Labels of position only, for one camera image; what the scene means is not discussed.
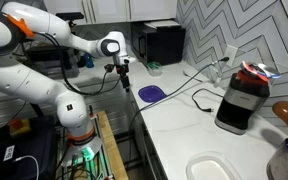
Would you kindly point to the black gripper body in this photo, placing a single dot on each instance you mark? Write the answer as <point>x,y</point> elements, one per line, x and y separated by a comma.
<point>122,69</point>

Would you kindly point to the clear plastic container bowl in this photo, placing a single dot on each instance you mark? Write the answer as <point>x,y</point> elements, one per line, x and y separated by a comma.
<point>210,166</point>

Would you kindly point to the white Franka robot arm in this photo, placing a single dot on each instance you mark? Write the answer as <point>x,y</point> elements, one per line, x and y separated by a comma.
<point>27,83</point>

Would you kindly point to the purple container lid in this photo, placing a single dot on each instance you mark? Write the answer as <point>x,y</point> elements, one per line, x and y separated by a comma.
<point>152,93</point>

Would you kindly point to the green small cup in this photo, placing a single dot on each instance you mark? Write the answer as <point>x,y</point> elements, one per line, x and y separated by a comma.
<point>154,69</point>

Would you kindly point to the blue bottle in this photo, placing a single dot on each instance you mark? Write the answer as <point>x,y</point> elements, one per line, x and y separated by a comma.
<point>88,61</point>

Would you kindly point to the white upper cabinet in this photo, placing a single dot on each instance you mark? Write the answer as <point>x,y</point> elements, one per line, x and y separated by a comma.
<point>110,10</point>

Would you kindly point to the wooden board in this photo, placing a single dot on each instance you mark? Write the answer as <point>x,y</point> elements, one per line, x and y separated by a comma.
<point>112,146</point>

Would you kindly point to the dark grey appliance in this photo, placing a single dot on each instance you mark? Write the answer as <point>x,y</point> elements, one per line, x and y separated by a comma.
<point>50,61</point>

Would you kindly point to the black tripod pole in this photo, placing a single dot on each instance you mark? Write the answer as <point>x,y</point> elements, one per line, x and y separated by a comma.
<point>37,110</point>

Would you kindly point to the yellow red emergency stop button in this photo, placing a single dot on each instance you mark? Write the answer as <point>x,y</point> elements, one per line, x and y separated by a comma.
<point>19,127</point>

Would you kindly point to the black silver blender base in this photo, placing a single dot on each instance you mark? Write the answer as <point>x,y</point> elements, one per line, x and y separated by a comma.
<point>242,103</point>

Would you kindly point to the black bag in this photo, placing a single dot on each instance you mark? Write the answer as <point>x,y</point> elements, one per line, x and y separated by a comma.
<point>27,146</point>

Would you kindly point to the red white spatula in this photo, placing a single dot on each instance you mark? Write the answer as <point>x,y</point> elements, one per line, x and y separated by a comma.
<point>249,68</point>

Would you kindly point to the white drawer cabinet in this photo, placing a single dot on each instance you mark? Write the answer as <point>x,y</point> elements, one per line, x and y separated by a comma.
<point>4,110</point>

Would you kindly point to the white QR code label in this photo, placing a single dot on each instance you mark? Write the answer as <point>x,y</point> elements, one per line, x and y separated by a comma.
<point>9,153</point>

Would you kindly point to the silver blue spoon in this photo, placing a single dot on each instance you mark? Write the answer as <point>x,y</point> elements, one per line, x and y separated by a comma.
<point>270,72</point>

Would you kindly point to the brown wooden spoon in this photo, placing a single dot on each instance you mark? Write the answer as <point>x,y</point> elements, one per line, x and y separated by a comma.
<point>287,115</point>

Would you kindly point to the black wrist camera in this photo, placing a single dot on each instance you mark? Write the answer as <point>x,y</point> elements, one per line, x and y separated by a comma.
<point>109,68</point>

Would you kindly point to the black stereo camera bar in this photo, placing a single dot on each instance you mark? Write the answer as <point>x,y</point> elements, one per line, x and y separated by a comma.
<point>69,16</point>

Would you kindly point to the white wall outlet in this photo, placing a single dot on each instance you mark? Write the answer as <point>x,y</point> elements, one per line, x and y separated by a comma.
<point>231,53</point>

